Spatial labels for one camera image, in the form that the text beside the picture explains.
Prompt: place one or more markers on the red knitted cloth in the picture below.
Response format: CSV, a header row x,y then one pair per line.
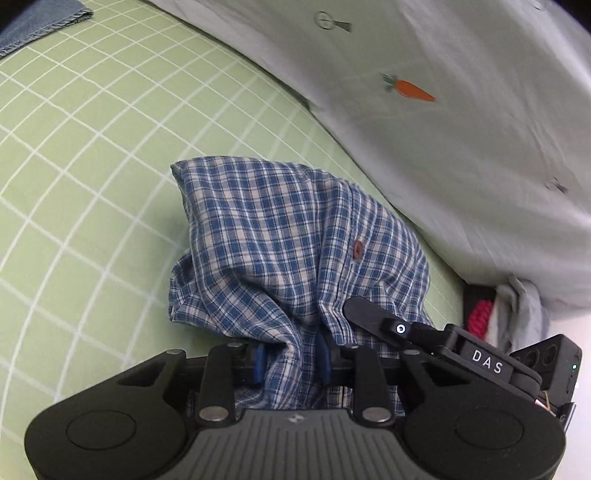
x,y
480,321

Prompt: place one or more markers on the blue denim jeans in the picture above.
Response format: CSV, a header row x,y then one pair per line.
x,y
37,18

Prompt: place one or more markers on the white carrot print quilt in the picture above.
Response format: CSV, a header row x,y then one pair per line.
x,y
461,161

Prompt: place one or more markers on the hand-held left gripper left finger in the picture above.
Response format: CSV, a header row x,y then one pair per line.
x,y
258,364

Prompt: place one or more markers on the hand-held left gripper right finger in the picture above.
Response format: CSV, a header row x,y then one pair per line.
x,y
322,360

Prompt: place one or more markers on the grey cloth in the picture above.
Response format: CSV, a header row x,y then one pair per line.
x,y
521,314

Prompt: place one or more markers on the blue plaid shirt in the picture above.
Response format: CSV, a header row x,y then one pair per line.
x,y
258,230

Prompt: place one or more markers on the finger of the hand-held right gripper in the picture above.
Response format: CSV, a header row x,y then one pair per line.
x,y
369,318

